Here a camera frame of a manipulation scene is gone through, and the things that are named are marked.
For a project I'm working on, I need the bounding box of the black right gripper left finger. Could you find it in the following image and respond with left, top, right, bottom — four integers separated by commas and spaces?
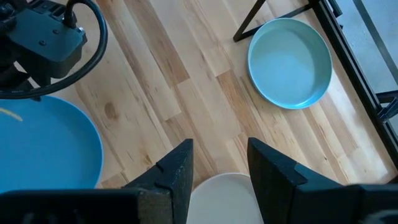
0, 139, 194, 224

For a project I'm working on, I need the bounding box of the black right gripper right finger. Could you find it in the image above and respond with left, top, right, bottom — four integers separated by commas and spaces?
247, 138, 398, 224

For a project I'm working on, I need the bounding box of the light grey beige plate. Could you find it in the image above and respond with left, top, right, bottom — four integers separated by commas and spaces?
186, 172, 264, 224

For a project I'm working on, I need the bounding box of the bright blue plate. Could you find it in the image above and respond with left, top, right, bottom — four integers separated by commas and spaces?
0, 95, 104, 194

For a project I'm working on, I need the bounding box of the teal plate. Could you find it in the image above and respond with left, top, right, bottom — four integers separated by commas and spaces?
247, 17, 333, 110

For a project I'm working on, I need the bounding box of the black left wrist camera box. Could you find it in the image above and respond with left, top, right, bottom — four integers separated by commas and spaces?
6, 7, 88, 79

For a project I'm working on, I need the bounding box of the black aluminium rail frame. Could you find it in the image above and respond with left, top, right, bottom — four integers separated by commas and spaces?
310, 0, 398, 184

